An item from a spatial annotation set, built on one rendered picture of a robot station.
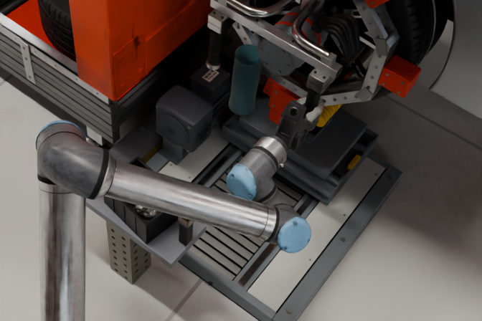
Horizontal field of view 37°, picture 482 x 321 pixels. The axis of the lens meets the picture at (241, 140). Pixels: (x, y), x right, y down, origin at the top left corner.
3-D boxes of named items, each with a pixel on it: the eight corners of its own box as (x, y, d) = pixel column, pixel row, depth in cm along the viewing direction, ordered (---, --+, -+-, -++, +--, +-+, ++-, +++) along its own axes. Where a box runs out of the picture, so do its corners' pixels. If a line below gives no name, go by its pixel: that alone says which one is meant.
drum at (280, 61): (328, 47, 223) (338, 13, 212) (290, 86, 211) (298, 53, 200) (291, 26, 227) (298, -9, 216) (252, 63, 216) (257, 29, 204)
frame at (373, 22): (369, 121, 233) (417, -7, 189) (358, 133, 229) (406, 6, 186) (234, 41, 249) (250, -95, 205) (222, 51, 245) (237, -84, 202)
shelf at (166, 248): (206, 230, 221) (206, 225, 219) (171, 269, 212) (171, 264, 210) (102, 156, 234) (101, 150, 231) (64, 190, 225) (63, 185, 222)
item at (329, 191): (374, 147, 290) (379, 133, 282) (326, 207, 271) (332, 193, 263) (272, 86, 304) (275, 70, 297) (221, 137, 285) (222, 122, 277)
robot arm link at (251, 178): (234, 204, 190) (216, 175, 186) (262, 174, 197) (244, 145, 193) (259, 205, 183) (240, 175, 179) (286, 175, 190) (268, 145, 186)
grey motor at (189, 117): (252, 116, 294) (263, 56, 266) (188, 182, 272) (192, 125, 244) (217, 94, 299) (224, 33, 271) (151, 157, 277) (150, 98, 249)
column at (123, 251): (150, 265, 258) (150, 203, 225) (132, 284, 253) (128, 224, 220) (130, 249, 261) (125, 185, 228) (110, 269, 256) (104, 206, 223)
